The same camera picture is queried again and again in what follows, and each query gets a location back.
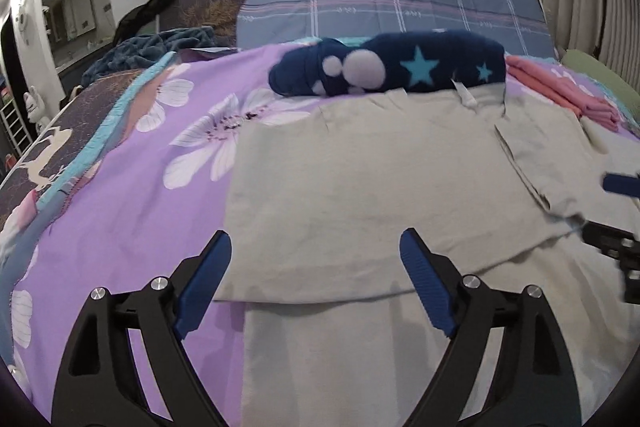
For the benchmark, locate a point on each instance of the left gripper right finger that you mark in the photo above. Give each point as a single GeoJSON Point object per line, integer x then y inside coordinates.
{"type": "Point", "coordinates": [506, 363]}

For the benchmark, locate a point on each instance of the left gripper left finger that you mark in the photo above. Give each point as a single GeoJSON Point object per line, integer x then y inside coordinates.
{"type": "Point", "coordinates": [125, 363]}

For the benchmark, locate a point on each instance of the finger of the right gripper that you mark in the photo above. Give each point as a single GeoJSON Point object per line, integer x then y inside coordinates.
{"type": "Point", "coordinates": [610, 241]}
{"type": "Point", "coordinates": [621, 184]}

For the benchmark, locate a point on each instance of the grey long-sleeve shirt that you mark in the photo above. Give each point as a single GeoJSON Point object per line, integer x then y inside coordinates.
{"type": "Point", "coordinates": [334, 333]}

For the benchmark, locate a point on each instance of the green pillow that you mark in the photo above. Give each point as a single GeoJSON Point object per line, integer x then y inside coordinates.
{"type": "Point", "coordinates": [586, 64]}

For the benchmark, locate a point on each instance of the folded pink garment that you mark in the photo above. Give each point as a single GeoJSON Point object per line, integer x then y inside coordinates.
{"type": "Point", "coordinates": [560, 87]}

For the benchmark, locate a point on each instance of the navy star fleece blanket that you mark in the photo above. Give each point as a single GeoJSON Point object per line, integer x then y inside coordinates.
{"type": "Point", "coordinates": [416, 61]}

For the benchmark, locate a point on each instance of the white ladder shelf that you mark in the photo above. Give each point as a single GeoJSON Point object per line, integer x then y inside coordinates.
{"type": "Point", "coordinates": [15, 128]}

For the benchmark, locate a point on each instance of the dark patterned quilt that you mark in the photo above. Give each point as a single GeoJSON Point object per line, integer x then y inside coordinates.
{"type": "Point", "coordinates": [67, 135]}

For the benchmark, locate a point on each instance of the white cat figurine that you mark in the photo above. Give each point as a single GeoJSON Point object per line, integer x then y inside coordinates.
{"type": "Point", "coordinates": [36, 109]}

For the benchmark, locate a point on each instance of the teal fuzzy blanket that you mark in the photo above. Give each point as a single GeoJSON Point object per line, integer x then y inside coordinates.
{"type": "Point", "coordinates": [142, 51]}

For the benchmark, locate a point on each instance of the blue plaid headboard cover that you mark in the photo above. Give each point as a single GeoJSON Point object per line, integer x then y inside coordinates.
{"type": "Point", "coordinates": [519, 25]}

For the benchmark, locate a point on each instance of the black garment on headboard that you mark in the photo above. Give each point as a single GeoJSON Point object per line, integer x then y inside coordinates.
{"type": "Point", "coordinates": [137, 18]}

